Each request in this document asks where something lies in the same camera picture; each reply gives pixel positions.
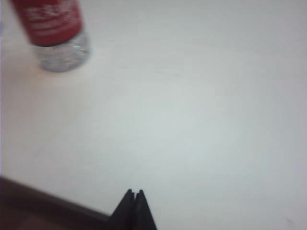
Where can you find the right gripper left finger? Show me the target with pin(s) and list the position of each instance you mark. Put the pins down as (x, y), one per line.
(124, 213)

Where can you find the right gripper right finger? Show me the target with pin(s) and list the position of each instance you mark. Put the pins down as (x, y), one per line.
(144, 213)

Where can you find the clear water bottle red label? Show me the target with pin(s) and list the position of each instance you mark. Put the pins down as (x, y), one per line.
(52, 21)

